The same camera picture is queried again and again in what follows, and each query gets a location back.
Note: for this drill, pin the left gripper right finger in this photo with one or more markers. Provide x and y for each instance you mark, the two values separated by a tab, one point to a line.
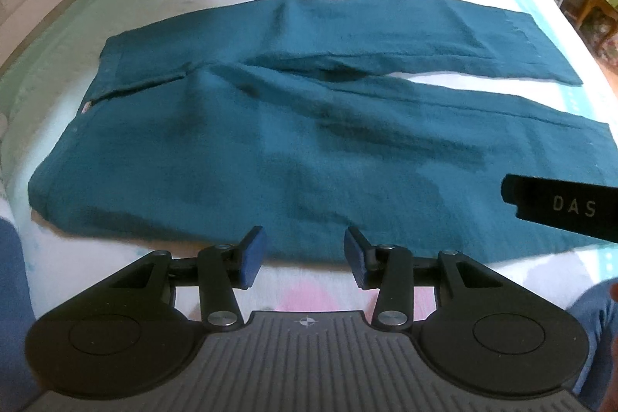
394	272

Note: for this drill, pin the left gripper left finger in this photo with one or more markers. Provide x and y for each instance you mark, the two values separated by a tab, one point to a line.
217	272

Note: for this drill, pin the teal green pants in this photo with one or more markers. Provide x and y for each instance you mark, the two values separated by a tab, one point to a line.
304	117

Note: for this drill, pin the pastel patterned bed sheet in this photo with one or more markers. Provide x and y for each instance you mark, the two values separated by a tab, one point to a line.
41	93

